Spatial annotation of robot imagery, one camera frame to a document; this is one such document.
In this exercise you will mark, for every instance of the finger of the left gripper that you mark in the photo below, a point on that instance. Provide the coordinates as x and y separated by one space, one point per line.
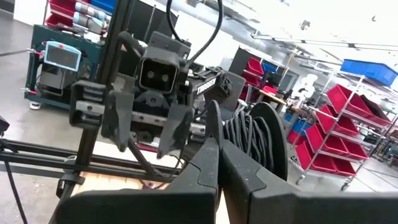
175 130
119 121

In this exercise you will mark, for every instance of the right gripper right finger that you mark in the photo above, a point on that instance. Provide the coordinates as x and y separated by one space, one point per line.
311 208

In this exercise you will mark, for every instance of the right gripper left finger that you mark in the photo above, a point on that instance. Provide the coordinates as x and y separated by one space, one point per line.
140 208

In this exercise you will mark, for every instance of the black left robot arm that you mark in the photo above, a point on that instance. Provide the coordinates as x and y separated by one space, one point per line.
208 85

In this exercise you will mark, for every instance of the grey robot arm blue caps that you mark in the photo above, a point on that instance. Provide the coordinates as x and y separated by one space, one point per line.
90 21

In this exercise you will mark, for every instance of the red storage bin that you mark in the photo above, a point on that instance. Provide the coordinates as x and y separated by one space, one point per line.
342 99
317 160
326 141
59 6
339 124
255 66

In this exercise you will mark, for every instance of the light blue framed tablet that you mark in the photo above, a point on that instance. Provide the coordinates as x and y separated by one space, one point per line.
62 57

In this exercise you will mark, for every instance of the dark green equipment cabinet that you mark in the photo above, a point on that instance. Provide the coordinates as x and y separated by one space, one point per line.
35 40

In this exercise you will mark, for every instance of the grey wrist housing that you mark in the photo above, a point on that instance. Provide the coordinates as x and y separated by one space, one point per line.
171 43

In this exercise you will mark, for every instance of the whiteboard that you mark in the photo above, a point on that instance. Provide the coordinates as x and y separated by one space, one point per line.
189 34

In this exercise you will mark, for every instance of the blue storage bin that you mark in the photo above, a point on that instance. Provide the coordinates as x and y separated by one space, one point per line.
105 3
370 70

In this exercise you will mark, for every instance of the wooden desk grey legs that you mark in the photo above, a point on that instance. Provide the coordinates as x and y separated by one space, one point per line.
273 96

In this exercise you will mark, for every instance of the black partition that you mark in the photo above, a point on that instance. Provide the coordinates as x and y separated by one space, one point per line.
146 18

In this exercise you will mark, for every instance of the white robot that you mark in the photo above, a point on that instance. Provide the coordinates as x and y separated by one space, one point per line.
306 82

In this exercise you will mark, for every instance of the ceiling light strip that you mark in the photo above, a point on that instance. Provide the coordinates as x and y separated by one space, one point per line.
326 42

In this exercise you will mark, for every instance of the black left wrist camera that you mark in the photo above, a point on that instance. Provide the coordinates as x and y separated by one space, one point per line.
158 74

